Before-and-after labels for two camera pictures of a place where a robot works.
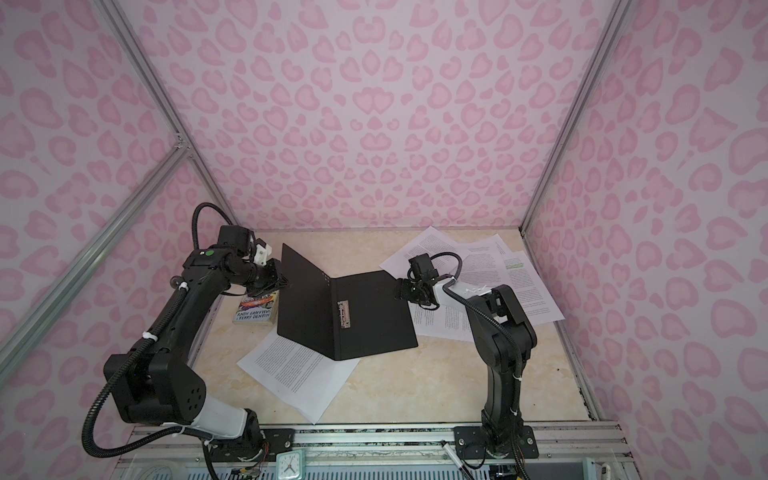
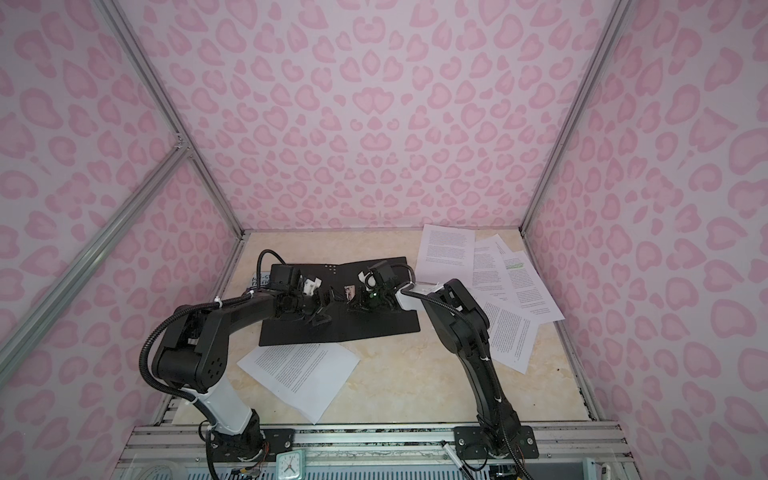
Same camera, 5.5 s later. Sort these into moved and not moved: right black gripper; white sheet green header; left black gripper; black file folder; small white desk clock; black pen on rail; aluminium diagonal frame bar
Moved: black file folder; left black gripper; right black gripper
Not moved: black pen on rail; white sheet green header; aluminium diagonal frame bar; small white desk clock
